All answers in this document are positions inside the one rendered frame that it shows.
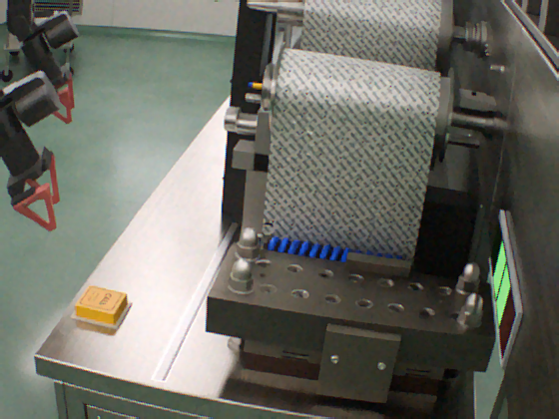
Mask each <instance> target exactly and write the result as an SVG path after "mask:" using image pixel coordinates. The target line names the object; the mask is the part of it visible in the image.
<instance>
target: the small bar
mask: <svg viewBox="0 0 559 419"><path fill-rule="evenodd" d="M345 269H348V270H354V271H360V272H366V273H372V274H378V275H382V274H384V275H390V276H396V277H402V278H409V272H410V261H409V260H403V259H397V258H391V257H385V256H379V255H377V256H373V255H366V254H360V253H354V252H349V253H348V254H347V259H346V265H345Z"/></svg>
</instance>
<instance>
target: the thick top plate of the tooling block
mask: <svg viewBox="0 0 559 419"><path fill-rule="evenodd" d="M236 250H237V246H236V245H234V244H232V245H231V247H230V249H229V251H228V253H227V255H226V257H225V259H224V261H223V263H222V265H221V268H220V270H219V272H218V274H217V276H216V278H215V280H214V282H213V284H212V286H211V288H210V292H209V294H208V296H207V309H206V323H205V332H206V333H212V334H218V335H224V336H229V337H235V338H241V339H247V340H253V341H258V342H264V343H270V344H276V345H281V346H287V347H293V348H300V349H304V350H310V351H316V352H322V349H323V348H324V342H325V335H326V330H327V325H328V324H329V323H330V324H336V325H348V326H354V327H360V328H366V329H370V330H382V331H388V332H394V333H401V341H400V346H399V351H398V353H397V356H396V361H395V363H398V362H400V363H406V364H411V365H414V364H416V365H421V366H432V367H437V368H441V367H442V368H447V369H457V370H462V371H463V370H468V371H473V372H474V371H478V372H482V373H484V372H486V371H487V367H488V363H489V360H490V356H491V352H492V349H493V347H494V345H495V341H496V334H495V323H494V312H493V306H492V305H493V301H492V295H491V284H490V283H488V282H483V281H480V282H479V286H478V292H477V294H479V295H480V296H481V297H482V302H483V305H482V310H483V315H482V317H481V325H480V327H478V328H476V329H469V328H463V327H462V326H460V325H459V324H458V323H457V321H456V320H457V318H458V316H459V314H460V310H461V308H462V307H463V305H464V303H465V300H466V297H467V296H468V294H465V295H464V294H461V293H459V291H457V289H456V287H455V286H456V284H457V282H458V278H456V279H455V278H450V277H444V276H438V275H432V274H421V273H415V272H410V273H409V278H402V277H396V276H390V275H384V274H382V275H378V274H372V273H366V272H360V271H354V270H348V269H345V265H346V262H342V261H336V260H330V259H322V258H316V257H310V256H304V255H298V254H291V253H284V252H278V251H272V250H266V249H261V251H260V255H261V257H260V259H259V260H257V261H253V262H251V264H252V267H253V276H254V278H255V281H254V287H255V291H254V292H253V293H251V294H248V295H238V294H234V293H232V292H230V291H229V289H228V283H229V276H230V273H231V272H232V269H233V265H234V263H235V262H236V261H237V259H236V258H235V252H236Z"/></svg>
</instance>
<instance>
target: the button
mask: <svg viewBox="0 0 559 419"><path fill-rule="evenodd" d="M127 298H128V294H127V293H126V292H123V291H118V290H112V289H107V288H102V287H97V286H94V285H91V284H90V285H89V286H88V287H87V288H86V290H85V292H84V293H83V295H81V296H80V299H79V300H78V301H77V303H76V305H75V309H76V316H77V317H82V318H88V319H93V320H94V321H97V322H103V323H108V324H113V325H115V323H117V321H118V320H119V318H120V315H121V314H122V312H124V310H125V309H126V306H127Z"/></svg>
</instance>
